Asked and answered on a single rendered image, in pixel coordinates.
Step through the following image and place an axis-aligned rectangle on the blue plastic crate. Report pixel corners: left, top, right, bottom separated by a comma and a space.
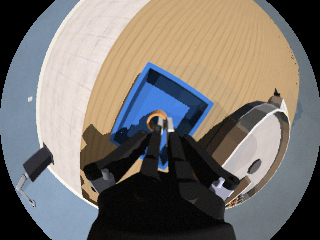
109, 62, 214, 170

